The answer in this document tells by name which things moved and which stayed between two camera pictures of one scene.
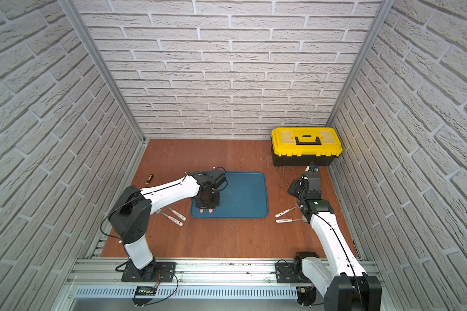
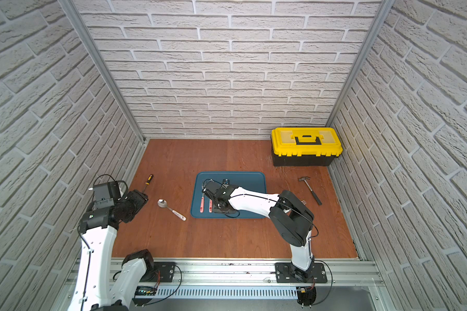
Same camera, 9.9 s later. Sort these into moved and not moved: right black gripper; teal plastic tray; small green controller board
Moved: right black gripper
Not moved: teal plastic tray; small green controller board
